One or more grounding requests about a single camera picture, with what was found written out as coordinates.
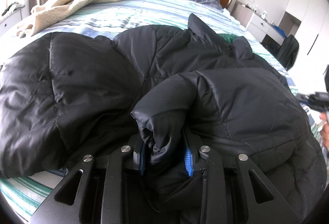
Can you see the white window side cabinet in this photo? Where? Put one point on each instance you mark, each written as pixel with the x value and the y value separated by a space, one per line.
pixel 13 15

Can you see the black puffer jacket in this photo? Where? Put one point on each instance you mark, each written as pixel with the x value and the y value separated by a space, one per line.
pixel 158 125

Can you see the white desk with drawers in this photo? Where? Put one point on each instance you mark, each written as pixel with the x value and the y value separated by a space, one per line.
pixel 258 27

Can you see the black chair with clothes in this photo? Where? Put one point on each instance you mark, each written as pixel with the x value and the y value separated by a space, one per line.
pixel 287 52

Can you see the white wardrobe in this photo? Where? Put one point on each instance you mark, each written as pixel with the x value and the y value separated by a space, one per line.
pixel 308 70

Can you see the striped blue green duvet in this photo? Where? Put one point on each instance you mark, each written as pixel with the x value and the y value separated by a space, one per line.
pixel 144 13

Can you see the cream fleece garment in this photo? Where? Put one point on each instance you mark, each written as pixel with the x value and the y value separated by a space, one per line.
pixel 51 12

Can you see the person's right hand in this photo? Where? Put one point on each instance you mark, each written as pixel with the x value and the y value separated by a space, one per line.
pixel 325 130

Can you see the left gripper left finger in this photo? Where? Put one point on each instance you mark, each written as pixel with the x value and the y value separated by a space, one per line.
pixel 95 190

